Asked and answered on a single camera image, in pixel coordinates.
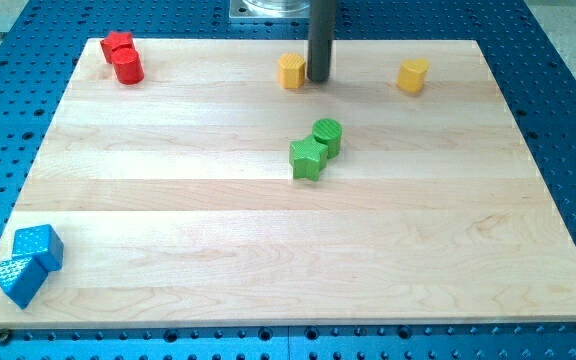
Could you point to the green star block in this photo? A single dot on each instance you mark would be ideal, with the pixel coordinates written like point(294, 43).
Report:
point(308, 158)

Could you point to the green cylinder block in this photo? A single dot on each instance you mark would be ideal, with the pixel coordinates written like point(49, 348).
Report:
point(329, 132)

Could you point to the light wooden board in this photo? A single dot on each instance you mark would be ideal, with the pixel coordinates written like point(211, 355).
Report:
point(176, 204)

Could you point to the yellow hexagon block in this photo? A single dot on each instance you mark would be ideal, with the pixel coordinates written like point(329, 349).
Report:
point(291, 71)

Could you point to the yellow heart block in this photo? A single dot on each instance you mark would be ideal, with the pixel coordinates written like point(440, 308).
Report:
point(412, 74)

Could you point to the red cylinder block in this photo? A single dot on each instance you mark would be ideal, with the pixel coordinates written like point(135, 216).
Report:
point(127, 66)

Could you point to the red star block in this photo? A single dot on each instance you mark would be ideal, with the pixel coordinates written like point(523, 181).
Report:
point(114, 41)

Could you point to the blue cube block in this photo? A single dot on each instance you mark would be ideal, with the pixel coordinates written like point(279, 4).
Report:
point(41, 243)

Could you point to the blue triangle block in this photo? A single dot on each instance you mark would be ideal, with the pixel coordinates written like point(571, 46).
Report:
point(21, 278)

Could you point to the blue perforated metal table plate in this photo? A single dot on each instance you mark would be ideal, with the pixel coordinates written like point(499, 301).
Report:
point(40, 48)

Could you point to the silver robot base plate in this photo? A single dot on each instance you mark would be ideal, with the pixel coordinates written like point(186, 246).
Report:
point(273, 9)

